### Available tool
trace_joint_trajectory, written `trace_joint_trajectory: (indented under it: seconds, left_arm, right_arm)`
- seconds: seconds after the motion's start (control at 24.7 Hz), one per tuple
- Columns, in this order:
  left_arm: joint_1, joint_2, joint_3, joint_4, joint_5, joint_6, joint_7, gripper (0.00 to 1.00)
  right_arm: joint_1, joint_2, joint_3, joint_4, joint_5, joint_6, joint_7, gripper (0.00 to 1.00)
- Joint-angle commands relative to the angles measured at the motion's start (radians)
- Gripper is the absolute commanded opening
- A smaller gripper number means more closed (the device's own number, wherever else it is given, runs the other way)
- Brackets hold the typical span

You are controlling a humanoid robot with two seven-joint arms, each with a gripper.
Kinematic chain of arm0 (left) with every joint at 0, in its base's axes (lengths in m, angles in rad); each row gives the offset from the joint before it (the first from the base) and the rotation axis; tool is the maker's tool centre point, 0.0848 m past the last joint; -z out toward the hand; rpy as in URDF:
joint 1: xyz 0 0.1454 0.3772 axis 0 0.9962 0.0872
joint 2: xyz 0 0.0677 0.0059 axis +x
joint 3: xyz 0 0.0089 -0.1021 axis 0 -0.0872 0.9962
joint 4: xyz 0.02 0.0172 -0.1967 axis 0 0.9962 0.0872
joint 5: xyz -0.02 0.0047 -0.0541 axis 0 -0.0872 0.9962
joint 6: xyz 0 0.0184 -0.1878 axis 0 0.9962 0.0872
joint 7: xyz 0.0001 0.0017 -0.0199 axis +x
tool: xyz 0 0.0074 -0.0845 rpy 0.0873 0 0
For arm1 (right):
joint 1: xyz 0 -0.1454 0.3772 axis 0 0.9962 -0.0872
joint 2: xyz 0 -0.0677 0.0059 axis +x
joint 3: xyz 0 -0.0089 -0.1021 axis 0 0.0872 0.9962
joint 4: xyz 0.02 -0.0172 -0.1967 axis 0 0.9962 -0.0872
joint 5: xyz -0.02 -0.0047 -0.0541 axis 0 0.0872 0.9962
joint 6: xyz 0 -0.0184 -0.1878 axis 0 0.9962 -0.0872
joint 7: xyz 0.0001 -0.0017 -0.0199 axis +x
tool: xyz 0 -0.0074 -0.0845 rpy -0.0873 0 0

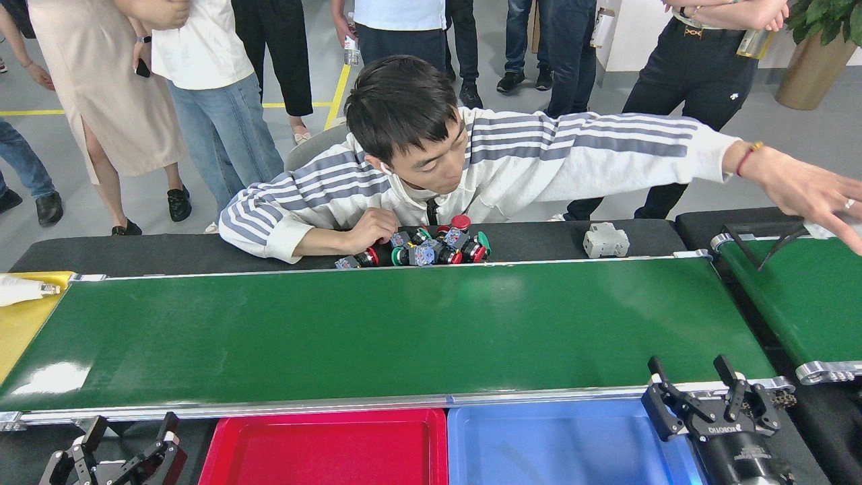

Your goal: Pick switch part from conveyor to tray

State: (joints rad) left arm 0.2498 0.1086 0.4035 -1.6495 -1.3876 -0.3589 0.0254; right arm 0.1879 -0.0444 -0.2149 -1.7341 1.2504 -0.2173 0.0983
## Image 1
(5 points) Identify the person's right hand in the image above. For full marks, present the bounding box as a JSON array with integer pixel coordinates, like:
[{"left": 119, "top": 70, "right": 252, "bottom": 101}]
[{"left": 343, "top": 207, "right": 401, "bottom": 255}]

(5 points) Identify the short green conveyor belt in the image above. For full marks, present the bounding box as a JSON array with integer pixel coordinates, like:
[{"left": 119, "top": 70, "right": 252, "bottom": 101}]
[{"left": 710, "top": 226, "right": 862, "bottom": 386}]

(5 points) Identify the grey chair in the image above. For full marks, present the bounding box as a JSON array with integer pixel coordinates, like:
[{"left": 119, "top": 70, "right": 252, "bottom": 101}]
[{"left": 284, "top": 120, "right": 351, "bottom": 172}]

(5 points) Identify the standing person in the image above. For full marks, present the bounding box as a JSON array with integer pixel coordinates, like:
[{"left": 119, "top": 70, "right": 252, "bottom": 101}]
[
  {"left": 444, "top": 0, "right": 486, "bottom": 110},
  {"left": 114, "top": 0, "right": 285, "bottom": 233},
  {"left": 231, "top": 0, "right": 315, "bottom": 146},
  {"left": 0, "top": 0, "right": 193, "bottom": 236},
  {"left": 542, "top": 0, "right": 600, "bottom": 119},
  {"left": 547, "top": 0, "right": 790, "bottom": 222},
  {"left": 496, "top": 0, "right": 555, "bottom": 94},
  {"left": 0, "top": 118, "right": 65, "bottom": 228},
  {"left": 330, "top": 0, "right": 449, "bottom": 71}
]

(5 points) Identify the yellowish glass bottle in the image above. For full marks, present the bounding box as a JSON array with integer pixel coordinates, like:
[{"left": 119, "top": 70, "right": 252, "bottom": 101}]
[{"left": 736, "top": 27, "right": 773, "bottom": 60}]

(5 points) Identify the red plastic tray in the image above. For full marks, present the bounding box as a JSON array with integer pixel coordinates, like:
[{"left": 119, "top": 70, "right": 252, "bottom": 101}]
[{"left": 199, "top": 408, "right": 449, "bottom": 485}]

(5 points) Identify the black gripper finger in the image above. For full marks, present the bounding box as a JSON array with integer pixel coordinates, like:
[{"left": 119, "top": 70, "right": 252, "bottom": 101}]
[
  {"left": 121, "top": 412, "right": 188, "bottom": 485},
  {"left": 39, "top": 416, "right": 108, "bottom": 485}
]

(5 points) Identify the blue plastic tray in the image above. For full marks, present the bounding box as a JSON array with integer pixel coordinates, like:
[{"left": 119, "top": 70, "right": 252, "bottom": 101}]
[{"left": 448, "top": 397, "right": 708, "bottom": 485}]

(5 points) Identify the clear water bottle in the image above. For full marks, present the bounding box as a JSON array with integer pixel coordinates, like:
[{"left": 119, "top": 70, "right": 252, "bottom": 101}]
[{"left": 343, "top": 12, "right": 361, "bottom": 66}]

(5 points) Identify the white circuit breaker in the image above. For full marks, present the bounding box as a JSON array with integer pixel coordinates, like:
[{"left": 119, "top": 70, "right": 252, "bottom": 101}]
[{"left": 583, "top": 222, "right": 631, "bottom": 259}]

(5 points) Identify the white tumbler with strap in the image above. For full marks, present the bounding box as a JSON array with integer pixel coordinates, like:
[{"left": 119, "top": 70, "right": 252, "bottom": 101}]
[{"left": 591, "top": 7, "right": 617, "bottom": 49}]

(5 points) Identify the long green conveyor belt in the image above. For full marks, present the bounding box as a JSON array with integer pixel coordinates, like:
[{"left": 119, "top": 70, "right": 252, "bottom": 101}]
[{"left": 0, "top": 249, "right": 797, "bottom": 432}]

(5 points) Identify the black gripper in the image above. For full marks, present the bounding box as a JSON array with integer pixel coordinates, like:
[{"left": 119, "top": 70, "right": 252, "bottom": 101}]
[{"left": 641, "top": 355, "right": 797, "bottom": 485}]

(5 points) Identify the white light bulb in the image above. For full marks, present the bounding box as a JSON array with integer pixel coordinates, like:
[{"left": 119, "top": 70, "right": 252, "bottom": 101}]
[{"left": 0, "top": 275, "right": 61, "bottom": 307}]

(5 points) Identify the yellow plastic tray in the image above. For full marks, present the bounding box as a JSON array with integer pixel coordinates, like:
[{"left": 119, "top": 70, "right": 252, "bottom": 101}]
[{"left": 0, "top": 271, "right": 75, "bottom": 385}]

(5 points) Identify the black guide frame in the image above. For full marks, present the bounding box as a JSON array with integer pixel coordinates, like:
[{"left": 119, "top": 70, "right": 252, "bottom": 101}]
[{"left": 724, "top": 222, "right": 809, "bottom": 272}]

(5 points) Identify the potted green plant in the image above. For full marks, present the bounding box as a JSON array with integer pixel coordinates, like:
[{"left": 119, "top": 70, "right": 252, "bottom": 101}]
[{"left": 774, "top": 0, "right": 862, "bottom": 110}]

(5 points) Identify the person's left hand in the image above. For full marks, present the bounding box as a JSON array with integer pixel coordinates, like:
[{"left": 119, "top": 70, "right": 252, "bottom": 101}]
[{"left": 741, "top": 147, "right": 862, "bottom": 255}]

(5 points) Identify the seated person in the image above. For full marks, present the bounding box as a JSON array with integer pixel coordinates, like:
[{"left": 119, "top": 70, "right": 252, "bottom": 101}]
[{"left": 219, "top": 55, "right": 862, "bottom": 265}]

